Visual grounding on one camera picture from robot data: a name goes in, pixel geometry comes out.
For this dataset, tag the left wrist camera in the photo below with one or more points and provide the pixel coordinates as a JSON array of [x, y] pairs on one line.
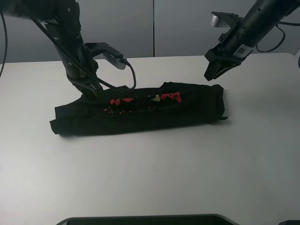
[[109, 53]]

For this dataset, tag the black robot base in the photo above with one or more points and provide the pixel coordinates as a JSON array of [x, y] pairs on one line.
[[201, 219]]

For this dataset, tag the dark object bottom right corner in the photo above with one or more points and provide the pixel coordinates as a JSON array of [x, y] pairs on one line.
[[290, 222]]

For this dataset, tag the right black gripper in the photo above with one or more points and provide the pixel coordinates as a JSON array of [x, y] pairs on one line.
[[232, 50]]

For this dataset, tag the black printed t-shirt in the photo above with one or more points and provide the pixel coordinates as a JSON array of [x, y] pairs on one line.
[[171, 105]]

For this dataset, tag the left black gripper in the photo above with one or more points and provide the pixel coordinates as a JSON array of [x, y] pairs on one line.
[[80, 68]]

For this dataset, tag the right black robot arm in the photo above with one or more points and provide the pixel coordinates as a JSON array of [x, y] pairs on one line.
[[263, 16]]

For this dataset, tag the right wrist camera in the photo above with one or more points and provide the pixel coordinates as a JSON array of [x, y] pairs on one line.
[[224, 20]]

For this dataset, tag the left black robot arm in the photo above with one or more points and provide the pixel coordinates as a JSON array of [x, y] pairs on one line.
[[61, 19]]

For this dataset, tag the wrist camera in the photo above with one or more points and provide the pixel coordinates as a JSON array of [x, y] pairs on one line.
[[109, 53], [224, 20]]

